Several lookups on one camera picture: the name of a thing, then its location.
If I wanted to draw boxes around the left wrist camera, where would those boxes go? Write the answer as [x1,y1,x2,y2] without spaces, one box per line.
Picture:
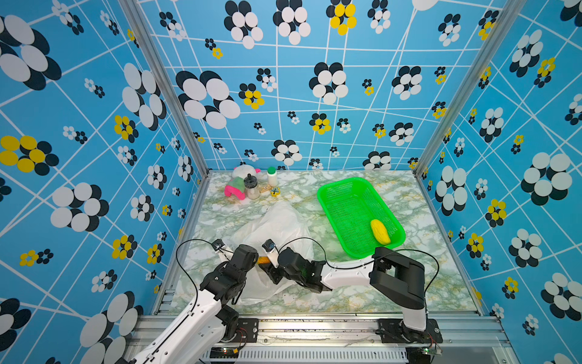
[211,239,225,253]

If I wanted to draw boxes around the white bottle green cap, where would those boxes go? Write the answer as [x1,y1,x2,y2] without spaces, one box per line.
[267,167,278,187]

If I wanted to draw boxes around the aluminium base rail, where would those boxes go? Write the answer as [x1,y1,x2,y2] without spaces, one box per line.
[191,312,518,363]

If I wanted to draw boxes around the white plush toy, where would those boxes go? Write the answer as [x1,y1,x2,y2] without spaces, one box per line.
[232,164,261,179]

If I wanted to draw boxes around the glass jar black lid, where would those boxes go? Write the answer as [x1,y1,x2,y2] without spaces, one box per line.
[244,174,261,200]

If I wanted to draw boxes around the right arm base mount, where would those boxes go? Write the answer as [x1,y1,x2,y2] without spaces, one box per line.
[375,318,443,344]

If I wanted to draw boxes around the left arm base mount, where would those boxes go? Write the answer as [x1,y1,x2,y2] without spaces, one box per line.
[221,318,259,344]

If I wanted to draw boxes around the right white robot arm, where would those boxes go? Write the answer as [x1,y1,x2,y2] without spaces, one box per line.
[259,247,427,332]

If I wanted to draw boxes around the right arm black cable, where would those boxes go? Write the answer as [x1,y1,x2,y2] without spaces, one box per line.
[274,236,440,297]

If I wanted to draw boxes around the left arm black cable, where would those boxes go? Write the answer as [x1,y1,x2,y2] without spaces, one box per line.
[154,238,228,360]

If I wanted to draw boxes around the translucent white plastic bag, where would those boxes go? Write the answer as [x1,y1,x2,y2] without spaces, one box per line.
[225,202,314,306]

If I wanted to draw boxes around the green plastic basket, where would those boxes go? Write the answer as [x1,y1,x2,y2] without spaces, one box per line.
[317,177,406,259]

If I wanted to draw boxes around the pink green plush toy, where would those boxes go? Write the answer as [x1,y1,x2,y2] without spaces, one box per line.
[224,177,246,200]

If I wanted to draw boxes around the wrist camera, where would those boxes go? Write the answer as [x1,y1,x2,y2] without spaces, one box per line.
[211,239,225,253]
[262,239,277,253]

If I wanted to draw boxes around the yellow fruit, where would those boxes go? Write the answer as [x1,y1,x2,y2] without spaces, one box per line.
[370,219,391,246]

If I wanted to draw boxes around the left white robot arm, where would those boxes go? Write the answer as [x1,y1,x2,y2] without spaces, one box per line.
[130,244,259,363]

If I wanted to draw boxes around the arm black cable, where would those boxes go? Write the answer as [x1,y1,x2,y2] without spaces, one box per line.
[154,238,228,360]
[274,236,440,297]

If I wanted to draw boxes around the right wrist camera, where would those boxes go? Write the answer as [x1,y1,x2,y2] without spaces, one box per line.
[262,239,277,253]

